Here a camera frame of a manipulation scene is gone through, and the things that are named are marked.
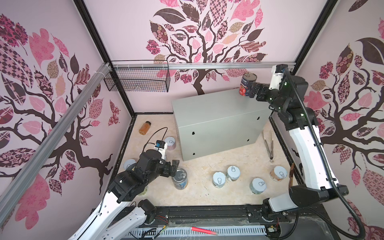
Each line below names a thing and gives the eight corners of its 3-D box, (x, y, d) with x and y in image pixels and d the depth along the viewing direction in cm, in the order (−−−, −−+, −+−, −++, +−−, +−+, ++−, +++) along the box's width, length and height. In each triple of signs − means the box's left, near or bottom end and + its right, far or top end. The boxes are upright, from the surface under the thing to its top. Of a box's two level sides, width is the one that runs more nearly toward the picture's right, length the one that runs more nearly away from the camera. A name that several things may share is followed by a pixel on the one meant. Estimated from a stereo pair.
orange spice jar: (139, 135, 109) (138, 132, 107) (143, 123, 116) (141, 121, 114) (147, 135, 109) (146, 132, 107) (150, 123, 116) (149, 121, 114)
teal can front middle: (212, 188, 84) (213, 184, 80) (212, 175, 89) (212, 171, 85) (225, 188, 84) (226, 184, 80) (223, 175, 89) (225, 171, 85)
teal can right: (250, 194, 82) (253, 191, 78) (247, 181, 87) (250, 177, 82) (264, 194, 82) (268, 191, 78) (260, 181, 87) (263, 177, 82)
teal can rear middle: (227, 181, 87) (228, 177, 82) (225, 169, 92) (226, 165, 87) (239, 181, 87) (241, 177, 82) (236, 169, 92) (238, 165, 87)
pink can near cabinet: (165, 150, 100) (163, 145, 96) (166, 141, 105) (165, 136, 101) (175, 150, 100) (174, 145, 96) (176, 141, 105) (175, 136, 101)
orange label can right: (271, 181, 87) (275, 178, 82) (267, 170, 91) (271, 166, 87) (284, 181, 87) (289, 178, 82) (279, 170, 91) (284, 166, 87)
